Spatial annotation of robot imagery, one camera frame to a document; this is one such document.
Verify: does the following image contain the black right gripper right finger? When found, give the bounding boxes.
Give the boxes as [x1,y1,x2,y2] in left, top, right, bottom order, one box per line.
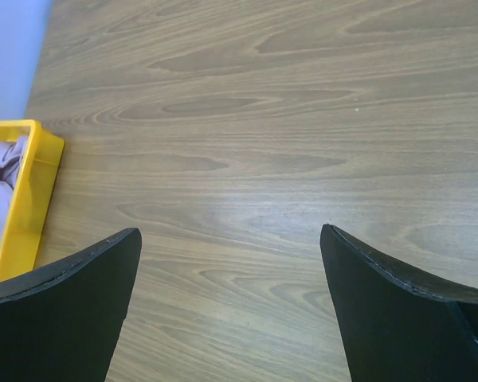
[320,224,478,381]

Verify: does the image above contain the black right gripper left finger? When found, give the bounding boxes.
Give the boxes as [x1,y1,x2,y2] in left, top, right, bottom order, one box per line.
[0,228,142,381]

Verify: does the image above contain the yellow plastic bin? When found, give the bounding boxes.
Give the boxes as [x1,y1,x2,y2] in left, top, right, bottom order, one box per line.
[0,119,65,282]

